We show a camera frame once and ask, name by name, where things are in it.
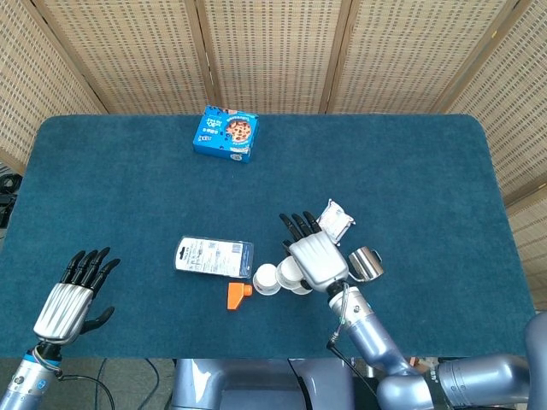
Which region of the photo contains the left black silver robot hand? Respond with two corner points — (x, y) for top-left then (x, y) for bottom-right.
(32, 246), (122, 346)

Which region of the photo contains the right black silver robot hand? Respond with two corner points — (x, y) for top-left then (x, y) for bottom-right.
(279, 210), (350, 294)

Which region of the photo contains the white cup green flower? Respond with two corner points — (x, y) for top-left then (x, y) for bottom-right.
(275, 255), (307, 288)

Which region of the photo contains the white cup blue flower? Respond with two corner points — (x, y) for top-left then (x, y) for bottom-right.
(252, 263), (282, 296)

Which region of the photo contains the white foil snack packet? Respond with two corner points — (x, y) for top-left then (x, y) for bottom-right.
(318, 198), (356, 245)

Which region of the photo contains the steel gooseneck pitcher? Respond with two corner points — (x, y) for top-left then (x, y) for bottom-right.
(348, 246), (385, 284)

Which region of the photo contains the orange plastic block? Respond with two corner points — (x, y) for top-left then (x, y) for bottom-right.
(226, 281), (254, 310)

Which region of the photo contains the clear blister pack card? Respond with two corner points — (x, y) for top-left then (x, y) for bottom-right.
(174, 235), (256, 278)

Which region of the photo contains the dark blue carpet mat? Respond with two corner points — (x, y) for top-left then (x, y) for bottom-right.
(0, 113), (540, 359)

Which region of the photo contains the grey robot torso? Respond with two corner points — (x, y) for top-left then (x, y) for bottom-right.
(170, 357), (385, 410)

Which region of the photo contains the pink crate of clutter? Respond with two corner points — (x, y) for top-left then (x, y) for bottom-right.
(403, 356), (445, 376)

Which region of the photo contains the blue cookie box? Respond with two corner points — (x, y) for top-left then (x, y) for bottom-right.
(192, 104), (261, 165)

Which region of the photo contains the woven wicker folding screen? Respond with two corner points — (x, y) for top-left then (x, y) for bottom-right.
(0, 0), (547, 317)

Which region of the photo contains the grey right arm cable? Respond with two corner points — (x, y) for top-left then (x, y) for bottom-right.
(326, 284), (385, 388)

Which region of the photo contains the blue floor cable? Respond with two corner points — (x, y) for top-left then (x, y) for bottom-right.
(94, 357), (109, 410)

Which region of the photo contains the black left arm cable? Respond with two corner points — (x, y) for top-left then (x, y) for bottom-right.
(54, 369), (115, 410)

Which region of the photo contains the dark floor cable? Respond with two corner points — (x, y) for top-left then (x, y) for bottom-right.
(144, 357), (162, 410)

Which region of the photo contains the black cable bundle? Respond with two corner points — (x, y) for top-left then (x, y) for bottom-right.
(0, 164), (23, 227)

